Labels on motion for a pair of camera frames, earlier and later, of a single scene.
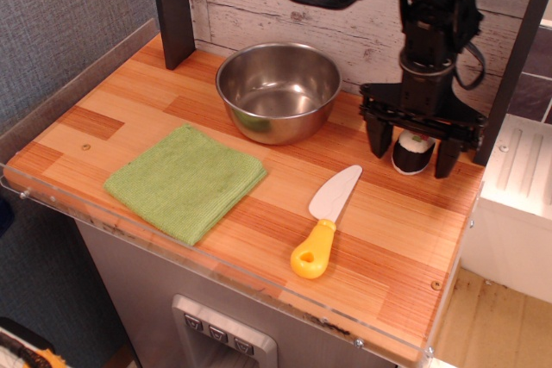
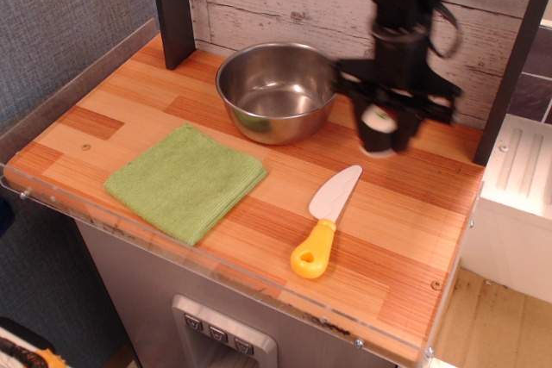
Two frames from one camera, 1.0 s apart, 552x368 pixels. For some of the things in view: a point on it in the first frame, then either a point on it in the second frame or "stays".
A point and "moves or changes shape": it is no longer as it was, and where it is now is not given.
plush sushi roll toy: [411, 152] moves or changes shape
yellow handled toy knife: [310, 258] stays
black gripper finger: [448, 152] → [407, 127]
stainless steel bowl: [278, 93] stays
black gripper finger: [379, 135] → [360, 106]
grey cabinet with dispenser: [174, 313] stays
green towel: [185, 182] stays
